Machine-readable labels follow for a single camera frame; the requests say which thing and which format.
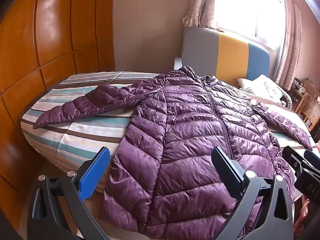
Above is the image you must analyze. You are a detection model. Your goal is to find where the grey patterned pillow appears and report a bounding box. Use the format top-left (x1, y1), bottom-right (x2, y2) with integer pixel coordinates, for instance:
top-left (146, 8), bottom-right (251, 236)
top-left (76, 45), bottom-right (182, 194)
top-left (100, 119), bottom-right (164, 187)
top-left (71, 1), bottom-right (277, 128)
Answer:
top-left (235, 77), bottom-right (259, 94)

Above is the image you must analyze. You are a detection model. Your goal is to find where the white printed pillow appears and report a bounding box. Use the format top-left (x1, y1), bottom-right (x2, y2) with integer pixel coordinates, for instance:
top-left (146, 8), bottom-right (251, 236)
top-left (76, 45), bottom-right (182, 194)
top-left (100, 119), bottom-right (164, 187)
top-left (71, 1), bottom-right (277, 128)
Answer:
top-left (246, 74), bottom-right (284, 100)

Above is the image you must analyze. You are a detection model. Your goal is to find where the pink striped curtain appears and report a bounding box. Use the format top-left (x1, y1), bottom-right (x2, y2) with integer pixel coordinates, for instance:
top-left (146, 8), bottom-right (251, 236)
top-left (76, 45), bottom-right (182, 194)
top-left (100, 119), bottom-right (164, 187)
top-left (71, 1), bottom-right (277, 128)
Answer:
top-left (274, 0), bottom-right (304, 91)

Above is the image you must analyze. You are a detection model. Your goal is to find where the wooden wardrobe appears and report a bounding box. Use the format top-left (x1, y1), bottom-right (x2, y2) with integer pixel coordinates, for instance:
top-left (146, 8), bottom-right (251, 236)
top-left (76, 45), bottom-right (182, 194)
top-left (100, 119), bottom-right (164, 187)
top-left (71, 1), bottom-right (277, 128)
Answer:
top-left (0, 0), bottom-right (117, 230)

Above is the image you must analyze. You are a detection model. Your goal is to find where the grey yellow blue headboard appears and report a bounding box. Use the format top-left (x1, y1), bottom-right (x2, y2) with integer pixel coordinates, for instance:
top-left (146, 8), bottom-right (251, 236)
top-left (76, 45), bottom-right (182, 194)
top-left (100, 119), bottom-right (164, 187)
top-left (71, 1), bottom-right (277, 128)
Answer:
top-left (180, 27), bottom-right (271, 87)

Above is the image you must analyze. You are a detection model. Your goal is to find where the grey ribbed round object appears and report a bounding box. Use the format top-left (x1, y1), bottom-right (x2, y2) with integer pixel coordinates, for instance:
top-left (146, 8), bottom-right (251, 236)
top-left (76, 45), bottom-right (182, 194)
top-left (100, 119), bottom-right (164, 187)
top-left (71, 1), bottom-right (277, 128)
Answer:
top-left (279, 89), bottom-right (293, 110)

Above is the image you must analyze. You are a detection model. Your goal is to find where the pink star-patterned curtain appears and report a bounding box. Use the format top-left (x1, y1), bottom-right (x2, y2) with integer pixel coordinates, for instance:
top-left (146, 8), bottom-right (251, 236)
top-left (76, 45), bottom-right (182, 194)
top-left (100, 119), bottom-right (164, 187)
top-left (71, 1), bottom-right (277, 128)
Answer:
top-left (182, 0), bottom-right (218, 28)

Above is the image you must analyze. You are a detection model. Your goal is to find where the desk clutter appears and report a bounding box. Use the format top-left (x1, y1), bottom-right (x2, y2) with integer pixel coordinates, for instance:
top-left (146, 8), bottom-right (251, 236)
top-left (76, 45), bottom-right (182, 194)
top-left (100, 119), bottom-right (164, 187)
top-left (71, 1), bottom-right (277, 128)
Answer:
top-left (291, 76), bottom-right (317, 95)

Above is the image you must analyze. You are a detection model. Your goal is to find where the bed with striped bedspread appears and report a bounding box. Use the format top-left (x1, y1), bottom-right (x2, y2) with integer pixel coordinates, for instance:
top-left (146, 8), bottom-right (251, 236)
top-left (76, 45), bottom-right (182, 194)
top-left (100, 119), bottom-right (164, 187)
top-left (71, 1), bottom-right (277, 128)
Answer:
top-left (19, 71), bottom-right (320, 240)

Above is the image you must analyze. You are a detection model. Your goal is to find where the bright window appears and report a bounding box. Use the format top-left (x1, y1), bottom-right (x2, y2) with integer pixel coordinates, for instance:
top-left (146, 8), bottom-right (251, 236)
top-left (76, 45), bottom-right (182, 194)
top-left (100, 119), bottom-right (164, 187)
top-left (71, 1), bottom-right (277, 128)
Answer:
top-left (212, 0), bottom-right (287, 52)

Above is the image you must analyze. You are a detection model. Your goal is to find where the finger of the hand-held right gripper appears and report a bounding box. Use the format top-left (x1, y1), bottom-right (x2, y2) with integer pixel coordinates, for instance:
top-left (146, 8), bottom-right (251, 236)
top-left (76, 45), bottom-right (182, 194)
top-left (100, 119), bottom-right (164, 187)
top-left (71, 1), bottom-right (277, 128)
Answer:
top-left (282, 146), bottom-right (309, 178)
top-left (304, 149), bottom-right (320, 174)

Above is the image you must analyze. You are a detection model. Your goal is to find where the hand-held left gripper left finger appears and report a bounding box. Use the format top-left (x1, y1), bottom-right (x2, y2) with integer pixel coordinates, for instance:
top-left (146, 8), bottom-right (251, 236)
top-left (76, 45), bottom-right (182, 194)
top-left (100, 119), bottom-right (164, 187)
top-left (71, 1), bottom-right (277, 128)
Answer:
top-left (27, 147), bottom-right (111, 240)

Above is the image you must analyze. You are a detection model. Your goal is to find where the rattan chair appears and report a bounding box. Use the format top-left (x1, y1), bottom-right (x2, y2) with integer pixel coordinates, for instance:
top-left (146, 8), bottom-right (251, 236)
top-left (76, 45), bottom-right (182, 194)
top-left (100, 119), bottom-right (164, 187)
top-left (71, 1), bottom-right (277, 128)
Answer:
top-left (294, 92), bottom-right (320, 132)

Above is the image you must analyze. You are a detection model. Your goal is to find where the person's right hand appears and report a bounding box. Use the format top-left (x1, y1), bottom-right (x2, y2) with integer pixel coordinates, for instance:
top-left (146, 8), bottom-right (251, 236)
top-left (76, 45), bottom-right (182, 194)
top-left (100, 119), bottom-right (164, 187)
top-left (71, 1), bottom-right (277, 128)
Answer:
top-left (294, 201), bottom-right (313, 238)

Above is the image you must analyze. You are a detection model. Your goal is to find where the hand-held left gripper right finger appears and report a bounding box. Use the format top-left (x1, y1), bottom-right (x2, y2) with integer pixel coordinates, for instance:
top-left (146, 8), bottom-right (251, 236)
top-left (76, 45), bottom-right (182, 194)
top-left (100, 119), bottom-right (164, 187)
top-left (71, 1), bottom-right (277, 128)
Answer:
top-left (211, 146), bottom-right (293, 240)

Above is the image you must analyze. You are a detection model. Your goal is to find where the purple quilted puffer jacket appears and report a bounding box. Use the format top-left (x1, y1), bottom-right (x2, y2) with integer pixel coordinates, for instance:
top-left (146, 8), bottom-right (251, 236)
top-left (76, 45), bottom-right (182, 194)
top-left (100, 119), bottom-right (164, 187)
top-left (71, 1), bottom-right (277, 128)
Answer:
top-left (33, 66), bottom-right (313, 240)

